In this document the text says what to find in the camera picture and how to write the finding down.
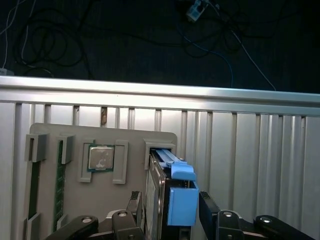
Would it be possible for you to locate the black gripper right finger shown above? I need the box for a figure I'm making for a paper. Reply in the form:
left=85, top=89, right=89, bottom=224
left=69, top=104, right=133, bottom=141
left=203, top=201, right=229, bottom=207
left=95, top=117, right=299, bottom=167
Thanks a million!
left=198, top=191, right=317, bottom=240

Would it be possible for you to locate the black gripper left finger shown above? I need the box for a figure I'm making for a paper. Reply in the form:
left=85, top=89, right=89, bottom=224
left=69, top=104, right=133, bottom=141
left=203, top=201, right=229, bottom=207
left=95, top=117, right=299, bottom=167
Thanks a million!
left=47, top=191, right=146, bottom=240

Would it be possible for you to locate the hard disk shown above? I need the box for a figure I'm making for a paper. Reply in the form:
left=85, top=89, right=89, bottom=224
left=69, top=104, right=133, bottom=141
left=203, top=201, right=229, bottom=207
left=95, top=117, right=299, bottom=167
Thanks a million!
left=144, top=147, right=201, bottom=240

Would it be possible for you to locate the grey parts rack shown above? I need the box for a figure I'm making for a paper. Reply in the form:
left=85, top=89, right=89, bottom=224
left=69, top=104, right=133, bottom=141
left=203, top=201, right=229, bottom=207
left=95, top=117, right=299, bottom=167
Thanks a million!
left=23, top=122, right=179, bottom=240

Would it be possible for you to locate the silver CPU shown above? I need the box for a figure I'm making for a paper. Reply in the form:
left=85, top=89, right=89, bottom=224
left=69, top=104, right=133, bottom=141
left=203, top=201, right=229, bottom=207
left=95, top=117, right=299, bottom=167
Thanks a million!
left=86, top=143, right=116, bottom=173

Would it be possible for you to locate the green RAM stick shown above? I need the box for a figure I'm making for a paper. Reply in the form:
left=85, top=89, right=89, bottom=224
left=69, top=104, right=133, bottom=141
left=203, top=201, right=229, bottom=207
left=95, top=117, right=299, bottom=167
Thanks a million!
left=53, top=139, right=66, bottom=231

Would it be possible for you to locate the white power strip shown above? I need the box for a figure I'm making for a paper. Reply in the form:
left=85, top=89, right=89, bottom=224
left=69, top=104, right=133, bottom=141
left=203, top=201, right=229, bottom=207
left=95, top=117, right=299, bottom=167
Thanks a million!
left=186, top=0, right=210, bottom=22

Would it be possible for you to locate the blue floor cable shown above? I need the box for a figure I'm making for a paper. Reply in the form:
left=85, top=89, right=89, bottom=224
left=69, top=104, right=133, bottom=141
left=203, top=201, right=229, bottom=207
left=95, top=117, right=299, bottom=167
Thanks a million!
left=174, top=22, right=235, bottom=88

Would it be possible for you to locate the white floor cable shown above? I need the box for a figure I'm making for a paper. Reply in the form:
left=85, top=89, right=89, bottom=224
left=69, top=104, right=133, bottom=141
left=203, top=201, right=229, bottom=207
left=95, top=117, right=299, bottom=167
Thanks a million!
left=232, top=29, right=277, bottom=92

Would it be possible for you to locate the black floor cable tangle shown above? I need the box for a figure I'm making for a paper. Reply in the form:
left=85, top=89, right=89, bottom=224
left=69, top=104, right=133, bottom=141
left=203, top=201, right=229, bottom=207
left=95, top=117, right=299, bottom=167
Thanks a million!
left=13, top=0, right=92, bottom=80

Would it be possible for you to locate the thin white cable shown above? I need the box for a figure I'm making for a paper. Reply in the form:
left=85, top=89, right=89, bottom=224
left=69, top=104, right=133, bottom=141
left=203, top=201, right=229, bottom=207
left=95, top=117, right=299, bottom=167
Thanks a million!
left=0, top=0, right=28, bottom=72

